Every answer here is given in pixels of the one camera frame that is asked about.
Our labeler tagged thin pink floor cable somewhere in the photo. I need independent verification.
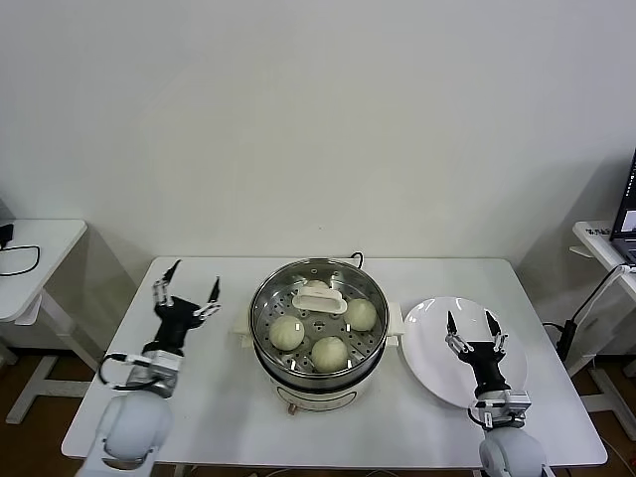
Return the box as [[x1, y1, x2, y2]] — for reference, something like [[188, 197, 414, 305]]
[[606, 439, 636, 461]]

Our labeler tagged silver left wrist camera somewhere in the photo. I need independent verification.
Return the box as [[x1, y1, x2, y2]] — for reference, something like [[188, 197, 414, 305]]
[[125, 349, 184, 398]]

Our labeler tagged stainless perforated steamer basket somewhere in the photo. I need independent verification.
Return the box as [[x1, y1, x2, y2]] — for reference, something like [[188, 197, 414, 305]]
[[247, 256, 392, 392]]

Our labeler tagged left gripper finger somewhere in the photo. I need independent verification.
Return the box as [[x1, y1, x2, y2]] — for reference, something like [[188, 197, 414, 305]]
[[192, 275, 223, 321], [151, 258, 182, 308]]

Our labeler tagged black looped cable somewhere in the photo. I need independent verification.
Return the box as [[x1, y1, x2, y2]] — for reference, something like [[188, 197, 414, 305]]
[[0, 241, 42, 277]]

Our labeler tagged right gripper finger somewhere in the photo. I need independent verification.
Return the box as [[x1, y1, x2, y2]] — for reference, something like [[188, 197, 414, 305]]
[[444, 310, 474, 356], [486, 310, 511, 359]]

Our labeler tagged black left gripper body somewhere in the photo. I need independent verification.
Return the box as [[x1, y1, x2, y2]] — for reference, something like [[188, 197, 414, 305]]
[[142, 295, 204, 357]]

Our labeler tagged dark laptop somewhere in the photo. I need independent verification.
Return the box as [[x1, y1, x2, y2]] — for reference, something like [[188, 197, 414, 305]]
[[609, 147, 636, 265]]

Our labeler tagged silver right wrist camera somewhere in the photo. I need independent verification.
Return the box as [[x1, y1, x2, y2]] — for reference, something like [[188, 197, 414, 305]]
[[468, 390, 534, 429]]

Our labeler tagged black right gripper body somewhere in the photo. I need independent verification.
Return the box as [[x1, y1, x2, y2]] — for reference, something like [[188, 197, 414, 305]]
[[458, 340, 513, 399]]

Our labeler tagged white round plate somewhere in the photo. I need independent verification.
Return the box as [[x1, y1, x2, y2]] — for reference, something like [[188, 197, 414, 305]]
[[400, 296, 529, 409]]

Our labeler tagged white side table with adapter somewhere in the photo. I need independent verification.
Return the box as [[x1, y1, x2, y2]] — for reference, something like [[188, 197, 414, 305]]
[[0, 218, 108, 424]]

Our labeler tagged white cable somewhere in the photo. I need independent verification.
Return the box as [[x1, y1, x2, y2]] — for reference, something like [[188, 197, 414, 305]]
[[585, 264, 636, 324]]

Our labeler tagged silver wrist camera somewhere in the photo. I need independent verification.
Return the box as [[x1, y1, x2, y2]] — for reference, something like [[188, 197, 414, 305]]
[[468, 390, 534, 429], [125, 349, 184, 398]]

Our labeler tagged glass lid with cream handle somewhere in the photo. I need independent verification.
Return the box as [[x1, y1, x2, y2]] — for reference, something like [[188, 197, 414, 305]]
[[249, 256, 391, 378]]

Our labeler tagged white side table with laptop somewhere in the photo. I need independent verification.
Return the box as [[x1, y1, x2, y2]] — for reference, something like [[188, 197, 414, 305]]
[[565, 220, 636, 428]]

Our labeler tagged black cable with clamp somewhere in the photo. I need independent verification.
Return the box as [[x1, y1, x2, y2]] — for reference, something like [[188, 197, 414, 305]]
[[541, 265, 625, 360]]

